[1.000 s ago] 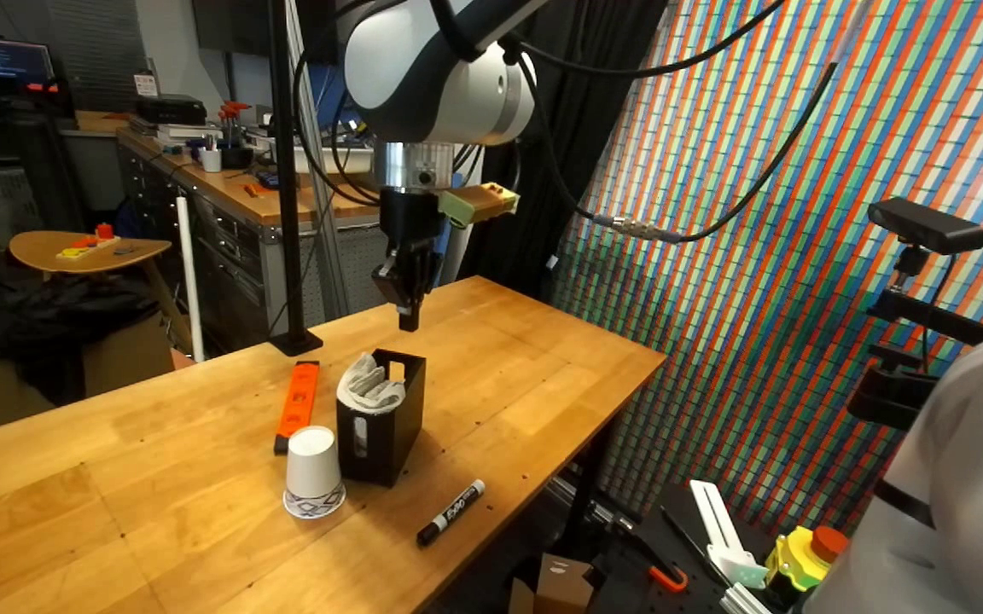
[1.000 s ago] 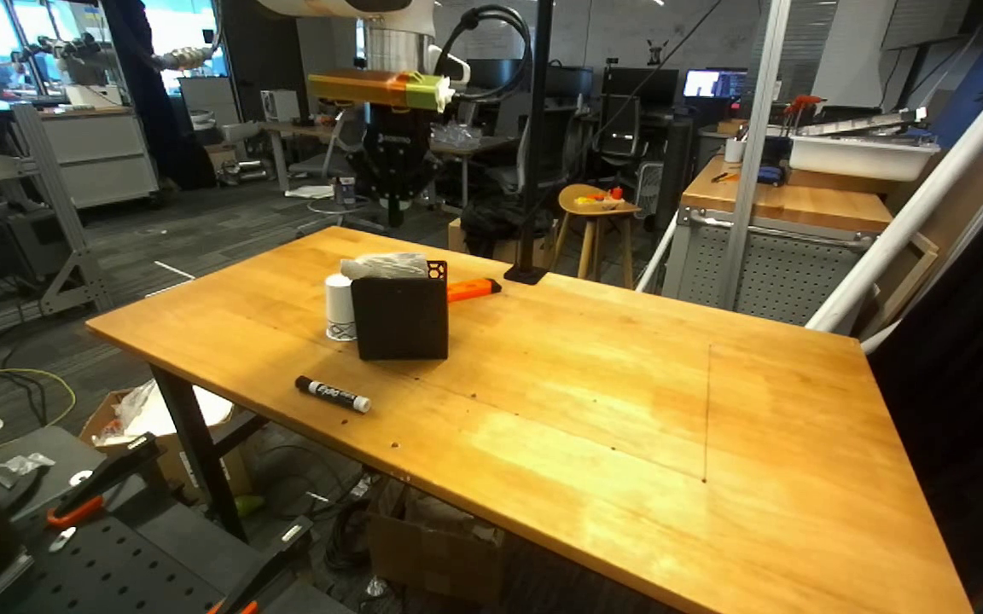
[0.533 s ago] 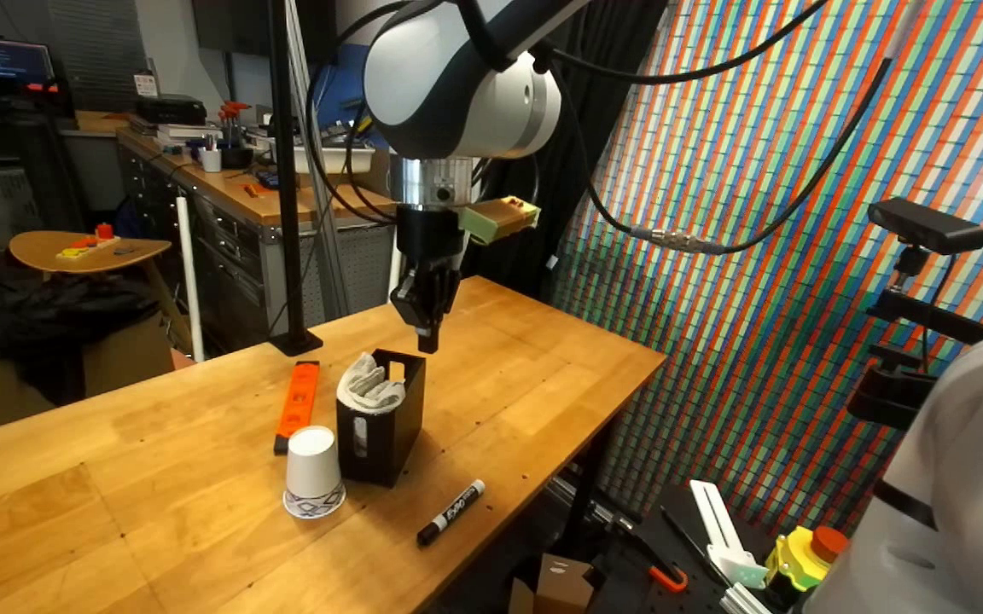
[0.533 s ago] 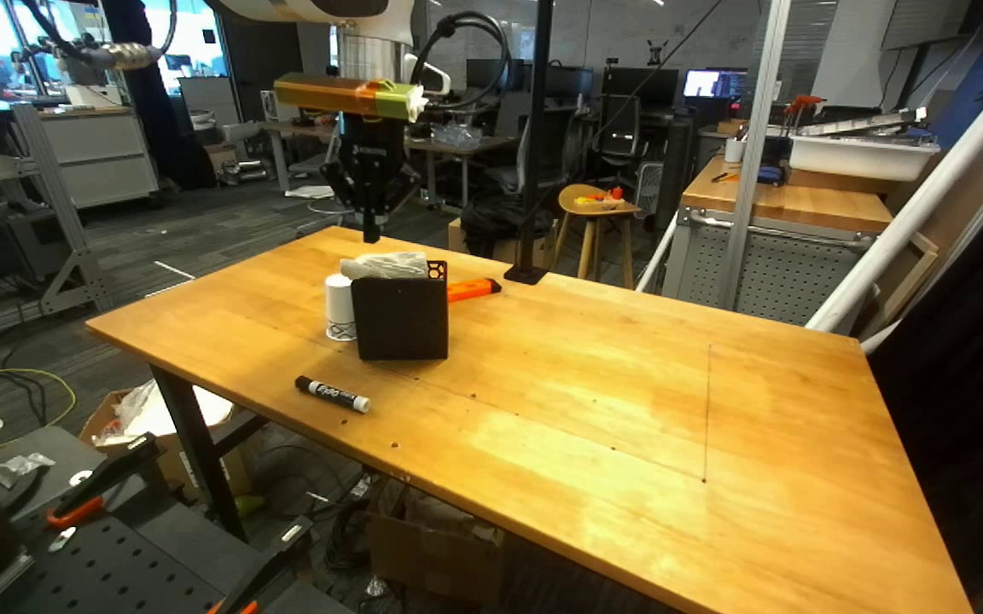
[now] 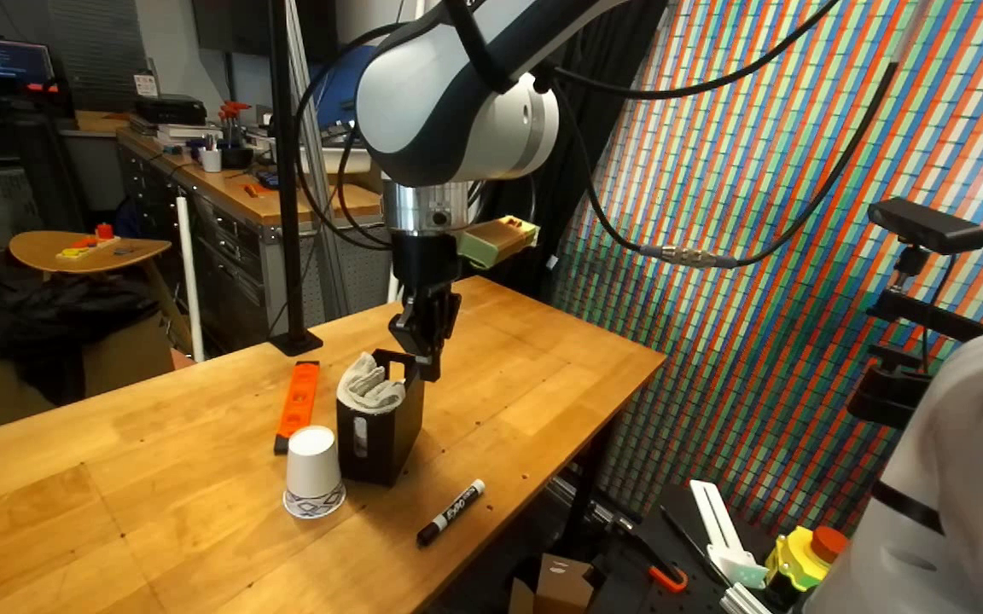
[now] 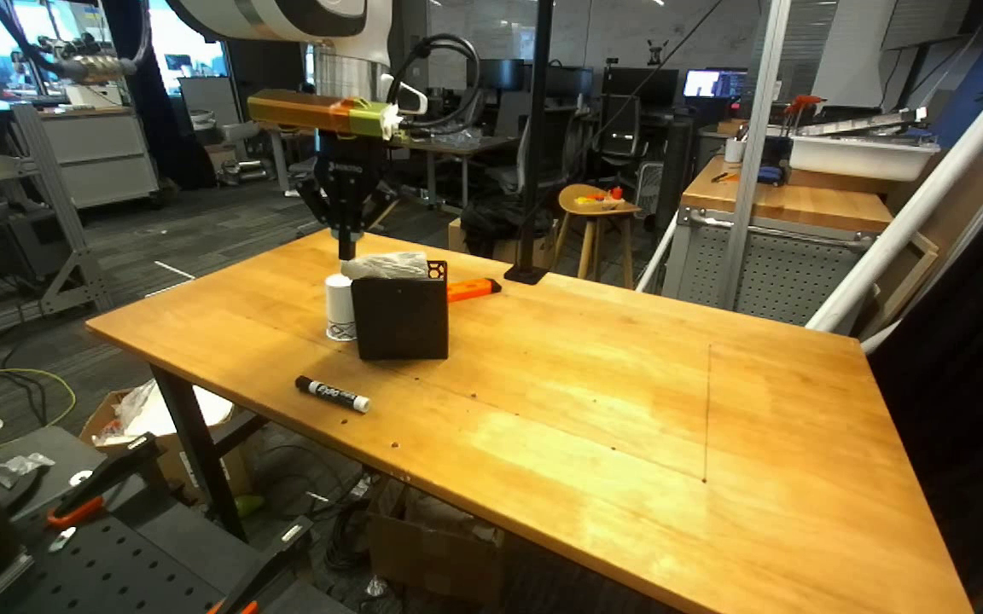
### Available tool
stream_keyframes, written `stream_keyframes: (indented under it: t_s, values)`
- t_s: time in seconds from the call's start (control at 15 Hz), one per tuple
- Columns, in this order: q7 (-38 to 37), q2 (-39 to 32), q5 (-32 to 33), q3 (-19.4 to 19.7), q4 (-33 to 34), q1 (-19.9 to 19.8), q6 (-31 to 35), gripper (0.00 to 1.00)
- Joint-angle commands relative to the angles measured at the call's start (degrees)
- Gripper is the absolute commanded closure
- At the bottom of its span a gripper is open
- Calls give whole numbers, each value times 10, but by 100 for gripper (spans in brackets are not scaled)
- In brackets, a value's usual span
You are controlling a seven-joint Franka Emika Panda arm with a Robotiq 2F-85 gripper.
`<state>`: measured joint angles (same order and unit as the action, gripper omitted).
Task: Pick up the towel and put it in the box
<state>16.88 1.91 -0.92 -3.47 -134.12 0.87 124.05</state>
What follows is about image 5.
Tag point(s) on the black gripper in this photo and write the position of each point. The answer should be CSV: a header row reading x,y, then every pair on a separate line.
x,y
426,274

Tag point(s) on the white waffle-weave towel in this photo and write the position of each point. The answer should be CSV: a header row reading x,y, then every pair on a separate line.
x,y
372,383

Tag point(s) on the black perforated box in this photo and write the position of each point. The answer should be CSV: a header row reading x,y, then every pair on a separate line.
x,y
385,448

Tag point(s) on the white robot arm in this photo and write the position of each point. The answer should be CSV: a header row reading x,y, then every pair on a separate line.
x,y
445,105

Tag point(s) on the cardboard box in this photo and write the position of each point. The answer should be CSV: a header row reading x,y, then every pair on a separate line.
x,y
562,581

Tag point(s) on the white paper cup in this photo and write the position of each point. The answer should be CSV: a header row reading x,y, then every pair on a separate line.
x,y
313,471

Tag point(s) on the black dry-erase marker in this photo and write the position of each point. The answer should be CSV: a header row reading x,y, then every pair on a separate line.
x,y
452,513

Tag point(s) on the black curtain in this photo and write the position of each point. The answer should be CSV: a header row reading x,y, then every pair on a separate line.
x,y
581,217

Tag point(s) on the black pole with base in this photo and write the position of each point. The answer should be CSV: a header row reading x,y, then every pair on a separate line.
x,y
287,172

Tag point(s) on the wooden workbench with grey panel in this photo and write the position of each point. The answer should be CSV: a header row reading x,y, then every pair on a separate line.
x,y
240,200

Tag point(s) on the black table leg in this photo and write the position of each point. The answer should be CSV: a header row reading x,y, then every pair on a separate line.
x,y
595,490

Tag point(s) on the thin white pole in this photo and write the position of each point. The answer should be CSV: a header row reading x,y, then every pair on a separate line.
x,y
190,284

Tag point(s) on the small white bottle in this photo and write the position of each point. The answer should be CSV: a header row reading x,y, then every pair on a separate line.
x,y
211,158

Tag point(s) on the colourful patterned curtain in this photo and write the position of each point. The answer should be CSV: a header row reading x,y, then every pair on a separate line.
x,y
742,362

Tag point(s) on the small orange yellow object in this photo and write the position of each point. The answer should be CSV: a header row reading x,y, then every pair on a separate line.
x,y
88,242

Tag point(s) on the round wooden stool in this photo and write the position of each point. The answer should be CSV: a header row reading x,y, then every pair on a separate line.
x,y
85,255

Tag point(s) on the dark jacket pile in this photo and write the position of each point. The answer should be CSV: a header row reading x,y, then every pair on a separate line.
x,y
61,320

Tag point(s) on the yellow red emergency stop button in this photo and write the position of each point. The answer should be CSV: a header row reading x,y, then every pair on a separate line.
x,y
807,553

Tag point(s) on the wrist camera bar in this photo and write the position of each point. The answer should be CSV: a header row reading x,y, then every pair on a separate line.
x,y
495,242

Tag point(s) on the white rail piece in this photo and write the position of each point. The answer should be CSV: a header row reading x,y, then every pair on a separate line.
x,y
724,531

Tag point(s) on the black camera stand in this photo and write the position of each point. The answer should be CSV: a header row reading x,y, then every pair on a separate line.
x,y
904,344

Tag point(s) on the black camera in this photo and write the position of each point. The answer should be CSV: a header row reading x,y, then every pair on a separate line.
x,y
923,224

